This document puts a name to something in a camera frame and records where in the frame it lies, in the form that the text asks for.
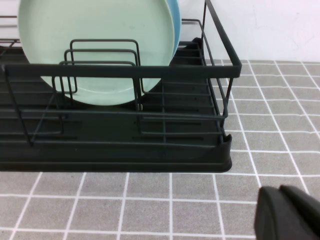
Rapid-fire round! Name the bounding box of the grey checked tablecloth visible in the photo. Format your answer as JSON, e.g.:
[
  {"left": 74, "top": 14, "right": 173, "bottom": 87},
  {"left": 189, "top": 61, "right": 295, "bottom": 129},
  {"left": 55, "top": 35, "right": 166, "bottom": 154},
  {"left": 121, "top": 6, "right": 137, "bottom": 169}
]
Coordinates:
[{"left": 0, "top": 59, "right": 320, "bottom": 240}]

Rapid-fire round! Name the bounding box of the light blue plate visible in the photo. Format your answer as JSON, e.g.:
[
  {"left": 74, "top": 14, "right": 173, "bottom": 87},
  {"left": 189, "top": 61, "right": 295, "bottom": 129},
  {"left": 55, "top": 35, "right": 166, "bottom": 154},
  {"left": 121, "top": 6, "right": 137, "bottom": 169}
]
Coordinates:
[{"left": 165, "top": 0, "right": 182, "bottom": 66}]

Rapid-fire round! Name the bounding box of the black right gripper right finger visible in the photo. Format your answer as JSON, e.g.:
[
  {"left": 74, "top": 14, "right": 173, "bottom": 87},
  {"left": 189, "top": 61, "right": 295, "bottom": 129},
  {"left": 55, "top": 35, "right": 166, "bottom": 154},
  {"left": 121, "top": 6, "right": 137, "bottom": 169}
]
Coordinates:
[{"left": 279, "top": 184, "right": 320, "bottom": 240}]

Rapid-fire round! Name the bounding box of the pale green plate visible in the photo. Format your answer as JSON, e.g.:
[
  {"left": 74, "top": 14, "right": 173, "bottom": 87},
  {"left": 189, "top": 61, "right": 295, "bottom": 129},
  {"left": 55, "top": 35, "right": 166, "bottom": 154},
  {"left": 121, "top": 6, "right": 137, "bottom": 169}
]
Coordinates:
[{"left": 17, "top": 0, "right": 176, "bottom": 106}]

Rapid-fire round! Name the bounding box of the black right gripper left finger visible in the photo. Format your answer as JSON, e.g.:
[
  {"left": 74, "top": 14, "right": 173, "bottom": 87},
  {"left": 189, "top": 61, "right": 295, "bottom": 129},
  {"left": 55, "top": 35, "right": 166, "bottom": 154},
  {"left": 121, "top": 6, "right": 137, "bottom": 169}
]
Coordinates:
[{"left": 253, "top": 185, "right": 319, "bottom": 240}]

